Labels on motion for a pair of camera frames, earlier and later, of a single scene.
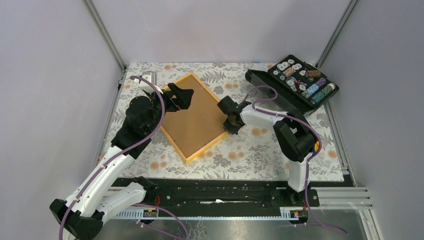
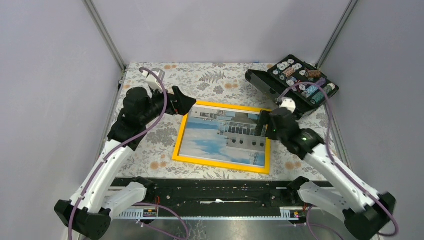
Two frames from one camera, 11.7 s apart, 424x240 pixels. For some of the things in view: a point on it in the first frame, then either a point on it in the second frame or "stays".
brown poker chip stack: x=313 y=73 stays
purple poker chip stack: x=321 y=82 stays
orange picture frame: x=194 y=129 to x=254 y=168
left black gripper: x=183 y=97 stays
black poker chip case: x=299 y=86 stays
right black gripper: x=227 y=127 to x=264 y=119
